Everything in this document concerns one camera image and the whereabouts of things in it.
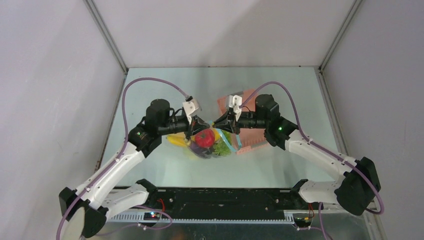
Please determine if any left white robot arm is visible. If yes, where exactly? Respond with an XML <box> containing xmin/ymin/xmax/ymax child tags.
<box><xmin>56</xmin><ymin>98</ymin><xmax>209</xmax><ymax>240</ymax></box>

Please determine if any green grapes bunch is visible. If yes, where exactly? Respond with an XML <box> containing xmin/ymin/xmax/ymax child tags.
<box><xmin>213</xmin><ymin>140</ymin><xmax>232</xmax><ymax>157</ymax></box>

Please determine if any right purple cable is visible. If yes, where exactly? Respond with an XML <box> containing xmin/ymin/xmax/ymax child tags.
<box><xmin>241</xmin><ymin>81</ymin><xmax>385</xmax><ymax>240</ymax></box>

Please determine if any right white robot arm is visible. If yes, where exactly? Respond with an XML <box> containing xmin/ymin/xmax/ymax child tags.
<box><xmin>213</xmin><ymin>94</ymin><xmax>381</xmax><ymax>216</ymax></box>

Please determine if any dark purple eggplant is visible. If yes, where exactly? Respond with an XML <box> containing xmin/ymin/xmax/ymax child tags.
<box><xmin>188</xmin><ymin>141</ymin><xmax>212</xmax><ymax>159</ymax></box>

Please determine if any yellow bell pepper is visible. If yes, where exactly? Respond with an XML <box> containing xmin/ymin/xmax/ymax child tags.
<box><xmin>212</xmin><ymin>128</ymin><xmax>222</xmax><ymax>142</ymax></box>

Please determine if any pink plastic basket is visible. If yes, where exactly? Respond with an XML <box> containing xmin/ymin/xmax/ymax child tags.
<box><xmin>222</xmin><ymin>88</ymin><xmax>268</xmax><ymax>155</ymax></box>

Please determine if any yellow banana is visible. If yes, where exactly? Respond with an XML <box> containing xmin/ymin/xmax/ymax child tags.
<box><xmin>166</xmin><ymin>133</ymin><xmax>191</xmax><ymax>147</ymax></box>

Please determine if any purple cable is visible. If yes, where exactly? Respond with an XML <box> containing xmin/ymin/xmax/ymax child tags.
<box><xmin>241</xmin><ymin>81</ymin><xmax>385</xmax><ymax>240</ymax></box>
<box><xmin>55</xmin><ymin>77</ymin><xmax>193</xmax><ymax>240</ymax></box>

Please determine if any clear zip top bag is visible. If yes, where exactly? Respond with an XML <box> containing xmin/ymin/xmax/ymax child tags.
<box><xmin>166</xmin><ymin>122</ymin><xmax>242</xmax><ymax>160</ymax></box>

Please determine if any circuit board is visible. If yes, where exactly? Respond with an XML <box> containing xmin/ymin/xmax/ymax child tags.
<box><xmin>293</xmin><ymin>217</ymin><xmax>314</xmax><ymax>231</ymax></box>
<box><xmin>143</xmin><ymin>211</ymin><xmax>162</xmax><ymax>221</ymax></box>

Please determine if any left circuit board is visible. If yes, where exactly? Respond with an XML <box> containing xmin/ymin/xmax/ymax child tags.
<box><xmin>143</xmin><ymin>211</ymin><xmax>162</xmax><ymax>221</ymax></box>

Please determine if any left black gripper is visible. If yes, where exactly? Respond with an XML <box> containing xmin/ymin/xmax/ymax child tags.
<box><xmin>158</xmin><ymin>114</ymin><xmax>210</xmax><ymax>140</ymax></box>

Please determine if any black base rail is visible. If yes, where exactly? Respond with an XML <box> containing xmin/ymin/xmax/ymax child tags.
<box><xmin>125</xmin><ymin>187</ymin><xmax>319</xmax><ymax>221</ymax></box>

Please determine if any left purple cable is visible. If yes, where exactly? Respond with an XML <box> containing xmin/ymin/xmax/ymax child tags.
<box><xmin>55</xmin><ymin>77</ymin><xmax>193</xmax><ymax>240</ymax></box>

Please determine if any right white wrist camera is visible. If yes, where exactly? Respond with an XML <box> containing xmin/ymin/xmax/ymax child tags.
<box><xmin>226</xmin><ymin>95</ymin><xmax>243</xmax><ymax>122</ymax></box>

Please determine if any red tomato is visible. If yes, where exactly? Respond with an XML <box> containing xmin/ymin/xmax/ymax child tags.
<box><xmin>194</xmin><ymin>128</ymin><xmax>215</xmax><ymax>148</ymax></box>

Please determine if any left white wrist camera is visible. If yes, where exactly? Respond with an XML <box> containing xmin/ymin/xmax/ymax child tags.
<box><xmin>182</xmin><ymin>97</ymin><xmax>202</xmax><ymax>124</ymax></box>

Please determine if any right circuit board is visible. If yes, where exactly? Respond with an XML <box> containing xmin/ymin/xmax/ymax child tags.
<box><xmin>293</xmin><ymin>217</ymin><xmax>314</xmax><ymax>231</ymax></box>

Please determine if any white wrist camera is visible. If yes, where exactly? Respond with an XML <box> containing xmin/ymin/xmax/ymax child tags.
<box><xmin>226</xmin><ymin>95</ymin><xmax>243</xmax><ymax>122</ymax></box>
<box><xmin>182</xmin><ymin>97</ymin><xmax>202</xmax><ymax>124</ymax></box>

